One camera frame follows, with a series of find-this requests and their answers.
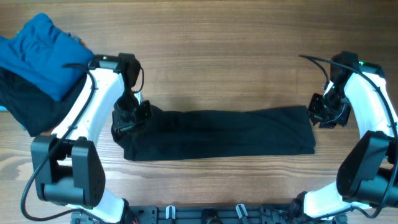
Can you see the black polo shirt white logo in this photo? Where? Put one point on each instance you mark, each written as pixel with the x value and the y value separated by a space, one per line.
pixel 175 135

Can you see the blue folded shirt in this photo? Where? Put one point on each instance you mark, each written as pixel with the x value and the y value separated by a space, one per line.
pixel 39 51

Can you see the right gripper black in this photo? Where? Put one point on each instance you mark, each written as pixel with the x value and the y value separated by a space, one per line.
pixel 325 112

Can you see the light blue cloth edge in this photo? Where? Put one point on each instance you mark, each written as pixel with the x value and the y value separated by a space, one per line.
pixel 2 108

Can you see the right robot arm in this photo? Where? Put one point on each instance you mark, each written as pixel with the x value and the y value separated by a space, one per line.
pixel 367 179

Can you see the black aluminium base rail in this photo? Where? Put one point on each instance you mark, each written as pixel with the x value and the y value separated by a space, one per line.
pixel 264 214

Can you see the black folded garment under blue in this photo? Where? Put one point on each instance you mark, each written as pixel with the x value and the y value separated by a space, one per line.
pixel 31 107

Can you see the left white rail clip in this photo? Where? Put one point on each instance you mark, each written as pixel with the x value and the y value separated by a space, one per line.
pixel 170 212

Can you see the white rail clip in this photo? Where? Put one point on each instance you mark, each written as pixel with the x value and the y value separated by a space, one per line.
pixel 242 213
pixel 170 212

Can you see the right white rail clip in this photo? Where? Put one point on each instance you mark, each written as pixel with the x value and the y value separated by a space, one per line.
pixel 242 213

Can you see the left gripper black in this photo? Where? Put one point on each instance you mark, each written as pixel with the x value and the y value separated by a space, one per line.
pixel 131 116

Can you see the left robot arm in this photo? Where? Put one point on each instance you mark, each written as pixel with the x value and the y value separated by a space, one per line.
pixel 67 168

